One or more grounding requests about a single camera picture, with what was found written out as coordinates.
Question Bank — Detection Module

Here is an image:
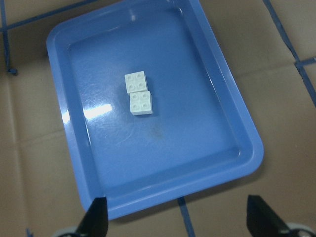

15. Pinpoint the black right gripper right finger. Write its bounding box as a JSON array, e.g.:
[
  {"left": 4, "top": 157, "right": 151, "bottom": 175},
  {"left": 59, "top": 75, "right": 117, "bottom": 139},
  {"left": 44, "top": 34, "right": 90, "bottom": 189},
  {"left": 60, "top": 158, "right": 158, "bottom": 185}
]
[{"left": 246, "top": 195, "right": 294, "bottom": 237}]

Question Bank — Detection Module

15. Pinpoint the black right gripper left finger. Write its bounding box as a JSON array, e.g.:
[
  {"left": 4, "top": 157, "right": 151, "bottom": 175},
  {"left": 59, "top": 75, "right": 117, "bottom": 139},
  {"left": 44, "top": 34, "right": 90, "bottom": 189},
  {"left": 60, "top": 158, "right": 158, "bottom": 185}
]
[{"left": 75, "top": 197, "right": 109, "bottom": 237}]

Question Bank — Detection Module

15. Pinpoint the white block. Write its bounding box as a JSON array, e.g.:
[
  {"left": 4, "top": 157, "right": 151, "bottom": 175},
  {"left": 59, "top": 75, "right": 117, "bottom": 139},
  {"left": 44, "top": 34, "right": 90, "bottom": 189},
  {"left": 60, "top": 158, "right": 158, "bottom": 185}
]
[
  {"left": 129, "top": 91, "right": 153, "bottom": 116},
  {"left": 124, "top": 71, "right": 148, "bottom": 94}
]

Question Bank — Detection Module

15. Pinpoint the blue plastic tray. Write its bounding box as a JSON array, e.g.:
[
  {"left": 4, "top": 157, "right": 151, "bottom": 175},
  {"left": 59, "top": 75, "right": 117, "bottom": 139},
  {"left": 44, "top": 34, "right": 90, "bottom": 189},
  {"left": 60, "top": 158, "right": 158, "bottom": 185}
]
[{"left": 46, "top": 0, "right": 264, "bottom": 220}]

